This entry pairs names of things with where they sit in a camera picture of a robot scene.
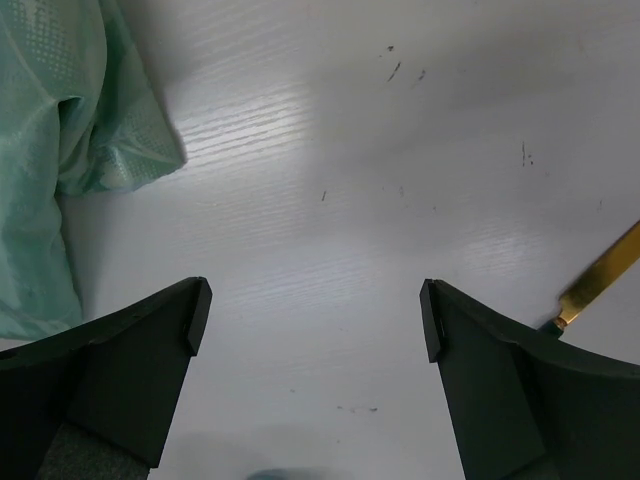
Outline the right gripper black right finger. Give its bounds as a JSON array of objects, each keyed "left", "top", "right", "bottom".
[{"left": 420, "top": 279, "right": 639, "bottom": 479}]

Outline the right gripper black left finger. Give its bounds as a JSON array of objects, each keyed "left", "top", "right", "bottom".
[{"left": 1, "top": 277, "right": 212, "bottom": 479}]

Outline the green satin placemat cloth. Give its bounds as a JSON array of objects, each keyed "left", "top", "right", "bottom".
[{"left": 1, "top": 1, "right": 184, "bottom": 341}]

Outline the light blue mug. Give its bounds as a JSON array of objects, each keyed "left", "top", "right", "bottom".
[{"left": 247, "top": 468, "right": 326, "bottom": 480}]

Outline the gold knife green handle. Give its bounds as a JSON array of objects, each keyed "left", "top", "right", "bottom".
[{"left": 539, "top": 222, "right": 639, "bottom": 338}]

